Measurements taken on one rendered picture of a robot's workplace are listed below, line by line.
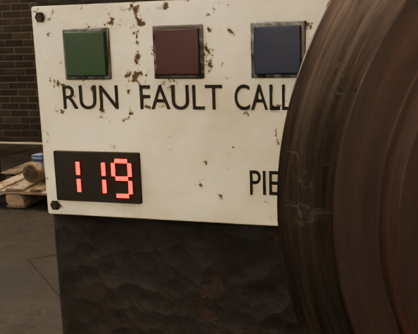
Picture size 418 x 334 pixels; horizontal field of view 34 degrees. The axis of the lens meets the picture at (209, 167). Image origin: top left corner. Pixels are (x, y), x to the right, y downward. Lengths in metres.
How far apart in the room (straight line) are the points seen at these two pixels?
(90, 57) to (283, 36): 0.16
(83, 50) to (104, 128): 0.07
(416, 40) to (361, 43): 0.03
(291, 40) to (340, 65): 0.14
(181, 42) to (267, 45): 0.07
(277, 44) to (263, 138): 0.07
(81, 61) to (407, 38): 0.30
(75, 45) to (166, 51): 0.08
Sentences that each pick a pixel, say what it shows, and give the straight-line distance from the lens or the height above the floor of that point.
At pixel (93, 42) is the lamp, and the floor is 1.21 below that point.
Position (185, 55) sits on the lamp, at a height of 1.20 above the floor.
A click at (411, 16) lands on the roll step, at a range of 0.37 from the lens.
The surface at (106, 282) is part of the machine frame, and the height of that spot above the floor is 0.99.
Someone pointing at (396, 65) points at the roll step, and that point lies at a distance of 0.37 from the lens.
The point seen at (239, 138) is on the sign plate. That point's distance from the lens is 0.54.
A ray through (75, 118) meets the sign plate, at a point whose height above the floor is 1.15.
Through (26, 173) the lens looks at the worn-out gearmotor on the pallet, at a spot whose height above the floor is 0.22.
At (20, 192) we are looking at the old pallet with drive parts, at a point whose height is 0.12.
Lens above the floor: 1.22
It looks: 12 degrees down
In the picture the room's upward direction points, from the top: 2 degrees counter-clockwise
